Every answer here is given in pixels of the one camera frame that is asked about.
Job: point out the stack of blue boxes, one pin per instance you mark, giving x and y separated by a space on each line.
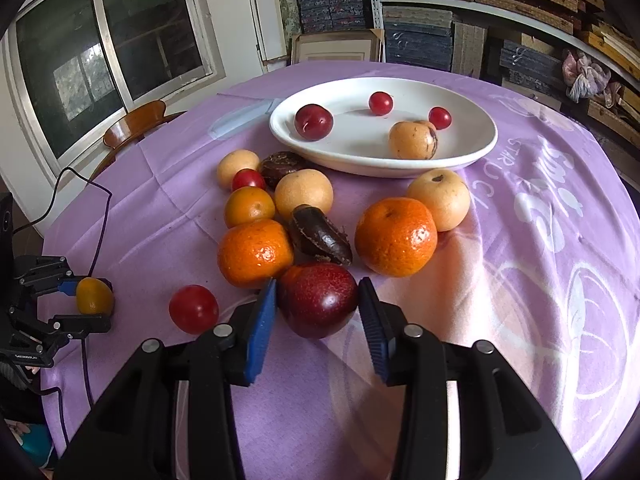
331 15

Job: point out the pink crumpled plastic bag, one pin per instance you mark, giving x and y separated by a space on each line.
583 76

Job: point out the metal shelving unit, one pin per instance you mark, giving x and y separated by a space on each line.
520 43

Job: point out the dark red plum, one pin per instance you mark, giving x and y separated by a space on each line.
317 299
313 122

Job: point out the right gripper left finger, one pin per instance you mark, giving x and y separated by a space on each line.
131 431

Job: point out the purple tablecloth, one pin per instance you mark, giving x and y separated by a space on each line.
545 265

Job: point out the large tan pear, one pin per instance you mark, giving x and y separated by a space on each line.
445 194

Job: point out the small tan fruit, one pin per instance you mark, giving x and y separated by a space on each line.
234 162

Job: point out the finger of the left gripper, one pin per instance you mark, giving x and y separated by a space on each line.
80 325
42 275

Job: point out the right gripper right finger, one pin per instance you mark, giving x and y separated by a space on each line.
504 431

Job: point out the red cherry tomato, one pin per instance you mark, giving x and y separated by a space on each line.
194 309
439 117
248 178
381 103

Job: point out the round tan pear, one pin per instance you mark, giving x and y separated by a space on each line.
303 187

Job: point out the yellow cherry tomato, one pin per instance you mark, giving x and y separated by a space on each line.
94 297

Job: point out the window with white frame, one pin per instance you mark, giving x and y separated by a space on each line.
76 66

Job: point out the white oval plate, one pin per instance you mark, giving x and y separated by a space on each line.
358 141

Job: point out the large orange mandarin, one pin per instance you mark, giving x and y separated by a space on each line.
252 253
396 237

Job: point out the small orange tangerine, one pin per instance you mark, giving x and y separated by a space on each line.
248 204

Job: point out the dark mangosteen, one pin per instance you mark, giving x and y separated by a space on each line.
276 166

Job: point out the wooden chair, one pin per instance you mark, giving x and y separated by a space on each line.
132 128

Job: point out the dark passion fruit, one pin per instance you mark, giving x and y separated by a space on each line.
315 236

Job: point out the framed picture leaning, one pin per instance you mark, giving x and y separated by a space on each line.
348 45

